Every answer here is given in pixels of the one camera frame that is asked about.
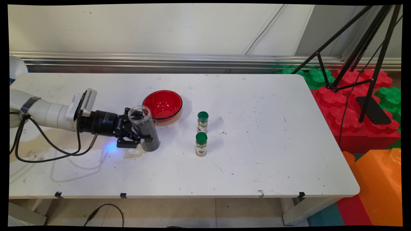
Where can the orange giant building block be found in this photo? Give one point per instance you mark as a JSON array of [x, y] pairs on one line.
[[379, 183]]

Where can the clear jar of black seeds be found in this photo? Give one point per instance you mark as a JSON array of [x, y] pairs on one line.
[[149, 126]]

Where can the red bowl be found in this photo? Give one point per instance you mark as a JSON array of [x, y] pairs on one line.
[[165, 102]]

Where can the white table leg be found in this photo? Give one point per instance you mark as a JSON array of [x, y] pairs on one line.
[[25, 215], [298, 211]]

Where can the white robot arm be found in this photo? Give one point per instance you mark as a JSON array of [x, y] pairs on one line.
[[54, 114]]

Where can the black flat plate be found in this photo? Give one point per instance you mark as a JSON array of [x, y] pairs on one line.
[[374, 112]]

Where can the green-lidded spice jar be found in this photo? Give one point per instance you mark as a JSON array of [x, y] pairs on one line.
[[201, 144], [202, 122]]

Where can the green giant building block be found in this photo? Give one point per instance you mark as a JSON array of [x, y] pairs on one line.
[[316, 78], [390, 98]]

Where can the black tripod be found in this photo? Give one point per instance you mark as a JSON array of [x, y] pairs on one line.
[[332, 39]]

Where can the red giant building block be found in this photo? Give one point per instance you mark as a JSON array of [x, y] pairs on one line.
[[356, 134]]

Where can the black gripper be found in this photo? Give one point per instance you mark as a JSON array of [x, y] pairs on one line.
[[102, 123]]

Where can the red floor mat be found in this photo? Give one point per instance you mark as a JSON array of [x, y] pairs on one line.
[[353, 211]]

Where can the aluminium wall rail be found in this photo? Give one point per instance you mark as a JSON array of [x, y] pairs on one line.
[[160, 59]]

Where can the teal floor mat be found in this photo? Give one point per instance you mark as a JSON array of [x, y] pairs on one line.
[[326, 216]]

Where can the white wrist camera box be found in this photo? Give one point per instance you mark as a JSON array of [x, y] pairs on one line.
[[86, 102]]

